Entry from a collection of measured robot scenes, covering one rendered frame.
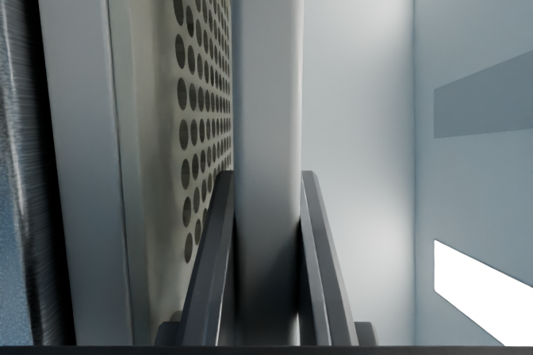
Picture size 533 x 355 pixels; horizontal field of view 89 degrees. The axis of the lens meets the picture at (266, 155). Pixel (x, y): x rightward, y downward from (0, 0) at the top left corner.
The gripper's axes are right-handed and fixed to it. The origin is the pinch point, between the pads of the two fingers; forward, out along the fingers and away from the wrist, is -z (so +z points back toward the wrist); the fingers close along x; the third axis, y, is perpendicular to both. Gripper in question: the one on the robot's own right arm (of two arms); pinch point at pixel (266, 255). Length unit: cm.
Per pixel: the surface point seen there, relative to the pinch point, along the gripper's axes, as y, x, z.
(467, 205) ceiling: 199, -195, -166
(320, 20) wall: 86, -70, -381
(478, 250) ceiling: 220, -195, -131
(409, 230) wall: 296, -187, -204
